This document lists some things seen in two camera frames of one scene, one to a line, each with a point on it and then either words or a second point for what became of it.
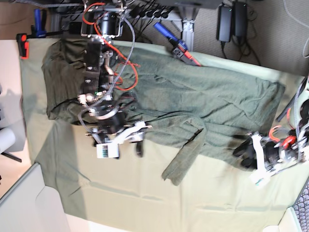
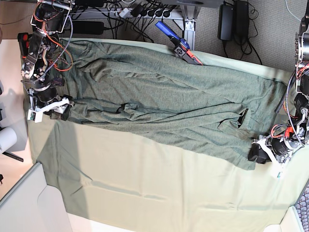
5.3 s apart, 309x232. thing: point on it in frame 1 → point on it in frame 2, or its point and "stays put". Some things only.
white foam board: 30,206 stays put
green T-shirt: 195,114 stays put
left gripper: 111,129 → 35,113
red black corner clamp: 23,46 stays put
